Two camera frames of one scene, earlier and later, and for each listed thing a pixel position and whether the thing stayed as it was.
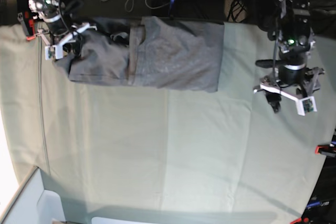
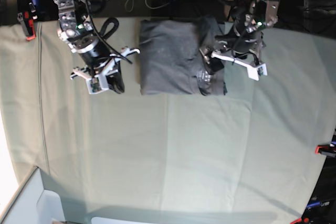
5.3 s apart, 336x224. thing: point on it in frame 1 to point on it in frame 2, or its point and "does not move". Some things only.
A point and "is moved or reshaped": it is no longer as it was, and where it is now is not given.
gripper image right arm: [306, 78] to [241, 43]
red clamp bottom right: [299, 220] does not move
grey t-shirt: [170, 52] is moved or reshaped
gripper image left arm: [59, 28] to [97, 57]
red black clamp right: [327, 150] does not move
